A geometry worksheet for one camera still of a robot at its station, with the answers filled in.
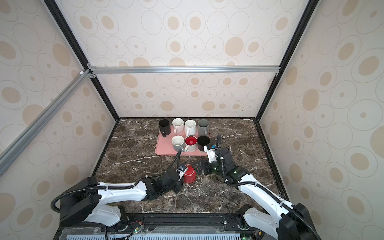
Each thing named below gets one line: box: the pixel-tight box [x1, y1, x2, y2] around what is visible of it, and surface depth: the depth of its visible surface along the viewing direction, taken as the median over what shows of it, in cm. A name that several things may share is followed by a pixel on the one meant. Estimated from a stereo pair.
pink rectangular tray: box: [178, 149, 207, 156], surface depth 100 cm
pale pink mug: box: [172, 117, 184, 134], surface depth 108 cm
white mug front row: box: [184, 135, 198, 153], surface depth 98 cm
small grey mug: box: [171, 135, 185, 152], surface depth 97 cm
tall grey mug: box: [197, 119, 213, 138], surface depth 104 cm
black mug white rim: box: [158, 118, 171, 138], surface depth 107 cm
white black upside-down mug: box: [197, 135, 211, 152], surface depth 96 cm
